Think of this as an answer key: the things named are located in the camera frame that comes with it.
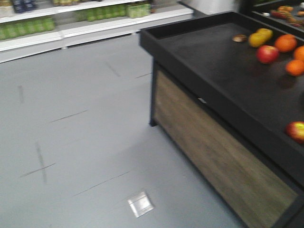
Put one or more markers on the white store shelving unit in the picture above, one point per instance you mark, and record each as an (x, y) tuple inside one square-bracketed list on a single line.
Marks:
[(69, 32)]

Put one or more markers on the black wooden produce display stand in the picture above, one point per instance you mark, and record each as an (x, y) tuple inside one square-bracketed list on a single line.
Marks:
[(227, 112)]

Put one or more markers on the metal floor outlet plate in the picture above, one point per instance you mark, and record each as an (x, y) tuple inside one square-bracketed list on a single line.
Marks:
[(140, 204)]

